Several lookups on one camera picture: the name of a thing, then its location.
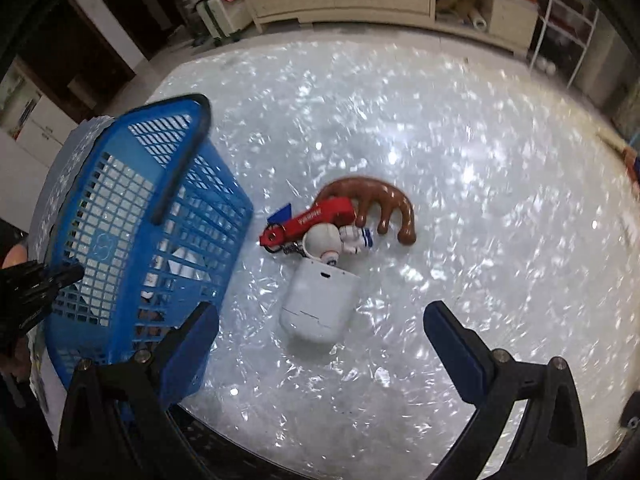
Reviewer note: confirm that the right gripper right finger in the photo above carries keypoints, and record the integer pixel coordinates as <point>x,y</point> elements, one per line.
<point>464,355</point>

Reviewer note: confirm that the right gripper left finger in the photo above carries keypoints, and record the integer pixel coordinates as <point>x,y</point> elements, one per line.
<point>183,354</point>

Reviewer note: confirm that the white power adapter plug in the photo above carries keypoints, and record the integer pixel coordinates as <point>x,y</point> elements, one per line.
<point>182,263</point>

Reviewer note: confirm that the blue plastic basket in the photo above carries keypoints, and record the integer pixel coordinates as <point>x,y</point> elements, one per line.
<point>152,182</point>

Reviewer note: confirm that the white rounded device box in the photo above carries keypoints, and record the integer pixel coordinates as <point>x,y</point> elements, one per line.
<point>319,302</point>

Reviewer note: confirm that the grey patterned chair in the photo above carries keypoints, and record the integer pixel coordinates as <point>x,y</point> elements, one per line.
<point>60,178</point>

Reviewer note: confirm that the white astronaut figurine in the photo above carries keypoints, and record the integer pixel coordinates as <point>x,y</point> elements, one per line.
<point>326,242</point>

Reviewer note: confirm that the brown wooden massage comb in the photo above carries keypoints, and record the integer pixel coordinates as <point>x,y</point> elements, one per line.
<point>366,191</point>

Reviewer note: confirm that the white green suitcase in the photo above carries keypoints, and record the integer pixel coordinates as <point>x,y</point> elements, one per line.
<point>224,19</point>

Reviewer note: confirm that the cream tv cabinet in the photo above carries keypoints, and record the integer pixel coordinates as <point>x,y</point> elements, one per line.
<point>507,24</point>

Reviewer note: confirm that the red keychain tool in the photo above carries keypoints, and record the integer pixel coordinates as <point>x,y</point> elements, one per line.
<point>285,228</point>

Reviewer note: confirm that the white wire shelf rack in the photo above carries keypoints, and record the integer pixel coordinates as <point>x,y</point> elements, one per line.
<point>562,37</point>

